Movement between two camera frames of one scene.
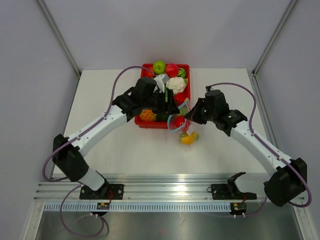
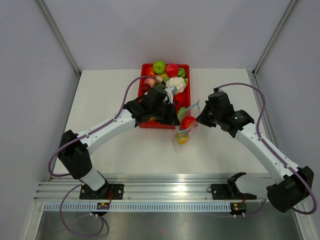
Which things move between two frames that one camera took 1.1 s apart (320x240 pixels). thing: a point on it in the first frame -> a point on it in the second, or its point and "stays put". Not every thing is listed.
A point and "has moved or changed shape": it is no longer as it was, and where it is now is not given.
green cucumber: x=183 y=110 stays put
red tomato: x=178 y=120 has moved or changed shape
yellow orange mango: x=187 y=140 has moved or changed shape
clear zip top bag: x=180 y=123 has moved or changed shape
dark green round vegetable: x=182 y=72 stays put
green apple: x=159 y=67 stays put
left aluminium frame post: x=61 y=37 stays put
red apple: x=171 y=70 stays put
